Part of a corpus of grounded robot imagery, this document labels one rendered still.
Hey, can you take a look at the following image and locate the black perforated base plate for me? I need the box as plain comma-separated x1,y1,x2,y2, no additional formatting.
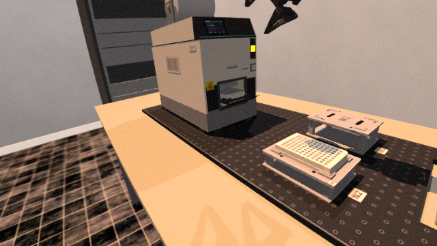
142,102,437,246

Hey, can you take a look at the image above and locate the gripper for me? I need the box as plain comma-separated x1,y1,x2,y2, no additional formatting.
245,0,301,34

